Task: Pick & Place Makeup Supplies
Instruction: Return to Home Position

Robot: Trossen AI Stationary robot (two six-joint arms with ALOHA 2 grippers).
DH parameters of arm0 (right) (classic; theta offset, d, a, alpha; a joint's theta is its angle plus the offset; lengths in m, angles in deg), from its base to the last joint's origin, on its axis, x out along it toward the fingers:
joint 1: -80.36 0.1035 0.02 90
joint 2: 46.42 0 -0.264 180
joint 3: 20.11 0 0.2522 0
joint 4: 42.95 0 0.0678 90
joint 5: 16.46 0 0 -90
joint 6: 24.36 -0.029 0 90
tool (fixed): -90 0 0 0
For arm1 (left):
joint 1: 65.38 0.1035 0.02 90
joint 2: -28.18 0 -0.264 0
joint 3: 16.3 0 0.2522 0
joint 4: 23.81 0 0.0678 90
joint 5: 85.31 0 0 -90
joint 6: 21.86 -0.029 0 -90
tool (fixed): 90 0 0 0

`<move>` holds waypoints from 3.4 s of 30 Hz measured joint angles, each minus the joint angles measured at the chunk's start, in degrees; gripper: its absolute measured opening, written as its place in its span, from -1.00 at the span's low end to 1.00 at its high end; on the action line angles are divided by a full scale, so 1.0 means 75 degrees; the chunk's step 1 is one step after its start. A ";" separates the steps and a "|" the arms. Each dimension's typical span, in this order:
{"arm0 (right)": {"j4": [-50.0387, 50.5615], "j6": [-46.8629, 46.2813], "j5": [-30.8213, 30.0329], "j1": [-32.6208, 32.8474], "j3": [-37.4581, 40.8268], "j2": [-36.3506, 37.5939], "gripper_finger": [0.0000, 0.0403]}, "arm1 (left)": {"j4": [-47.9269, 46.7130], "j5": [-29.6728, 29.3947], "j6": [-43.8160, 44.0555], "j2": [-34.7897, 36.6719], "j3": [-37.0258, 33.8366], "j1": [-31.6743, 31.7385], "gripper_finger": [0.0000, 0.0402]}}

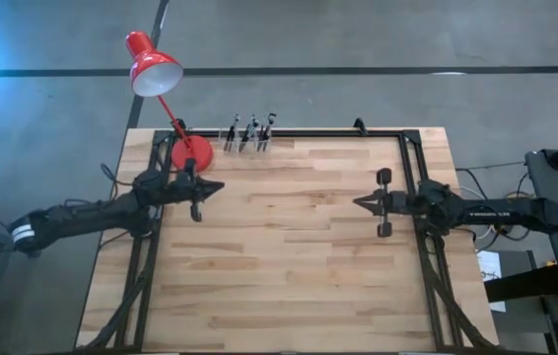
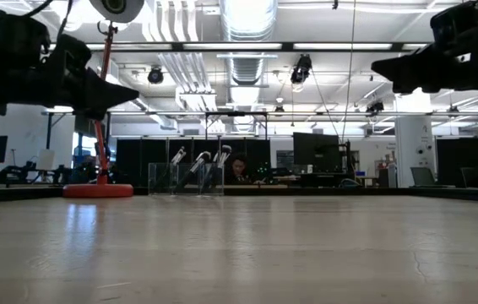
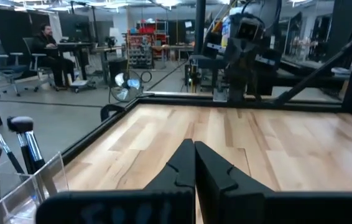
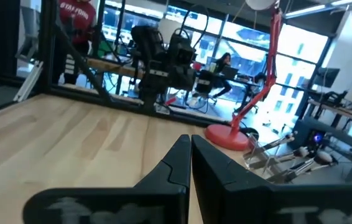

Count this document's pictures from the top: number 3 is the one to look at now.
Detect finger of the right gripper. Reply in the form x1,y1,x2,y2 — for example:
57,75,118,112
243,46,256,75
230,46,244,75

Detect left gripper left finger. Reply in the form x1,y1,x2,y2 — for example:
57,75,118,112
35,138,197,224

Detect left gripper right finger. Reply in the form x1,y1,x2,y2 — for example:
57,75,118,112
195,141,352,224

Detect fluffy-head black makeup brush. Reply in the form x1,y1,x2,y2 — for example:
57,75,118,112
6,116,35,175

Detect black comb-head makeup brush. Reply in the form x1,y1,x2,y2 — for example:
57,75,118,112
0,109,27,175

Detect grey cart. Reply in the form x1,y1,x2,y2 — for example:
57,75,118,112
184,53,351,96

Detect white blue wipes canister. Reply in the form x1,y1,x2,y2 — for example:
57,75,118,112
220,14,232,48

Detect black pole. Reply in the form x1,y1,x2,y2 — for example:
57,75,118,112
193,0,207,57

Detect parts shelf with bins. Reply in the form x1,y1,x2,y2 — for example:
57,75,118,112
126,20,169,69

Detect floor fan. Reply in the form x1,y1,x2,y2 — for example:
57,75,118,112
109,70,144,103

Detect black box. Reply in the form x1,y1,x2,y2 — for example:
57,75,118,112
107,57,129,85

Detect clear acrylic organizer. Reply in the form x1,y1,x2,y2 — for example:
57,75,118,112
0,151,70,224

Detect black table clamp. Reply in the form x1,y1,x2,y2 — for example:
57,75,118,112
100,103,126,123

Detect black desk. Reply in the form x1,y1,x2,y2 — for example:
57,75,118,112
56,42,126,91

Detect black monitor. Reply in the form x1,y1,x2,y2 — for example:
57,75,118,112
58,14,91,43

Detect person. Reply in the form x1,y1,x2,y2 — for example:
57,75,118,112
31,24,76,91

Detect grey office chair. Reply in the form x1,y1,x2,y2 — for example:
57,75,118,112
22,37,55,93
0,36,29,97

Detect black partition panels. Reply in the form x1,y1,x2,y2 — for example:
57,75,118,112
0,7,52,41

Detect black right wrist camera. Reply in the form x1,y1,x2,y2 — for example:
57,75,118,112
236,17,266,43

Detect black aluminium table frame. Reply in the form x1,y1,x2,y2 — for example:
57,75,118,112
60,0,352,166

